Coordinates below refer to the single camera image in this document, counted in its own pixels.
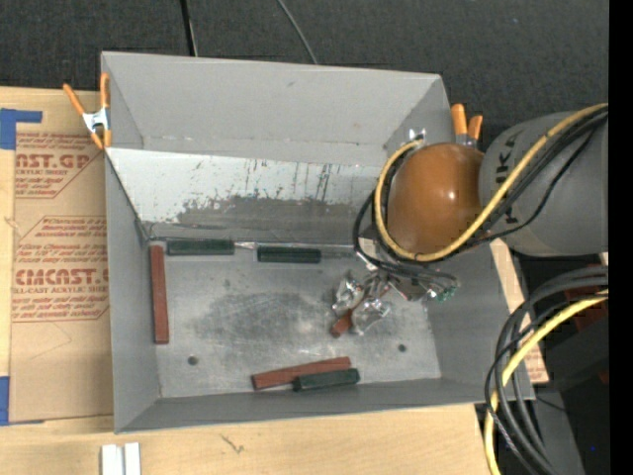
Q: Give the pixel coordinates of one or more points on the red-brown block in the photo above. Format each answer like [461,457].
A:
[341,325]
[292,373]
[159,295]

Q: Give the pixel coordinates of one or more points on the dark green flat block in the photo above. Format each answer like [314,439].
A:
[200,247]
[289,255]
[326,380]

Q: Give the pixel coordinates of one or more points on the brown cardboard board red print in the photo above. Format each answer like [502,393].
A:
[59,334]

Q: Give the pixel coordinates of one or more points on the grey metal bin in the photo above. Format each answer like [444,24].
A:
[277,310]

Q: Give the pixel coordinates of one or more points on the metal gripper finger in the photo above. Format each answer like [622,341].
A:
[371,313]
[346,293]

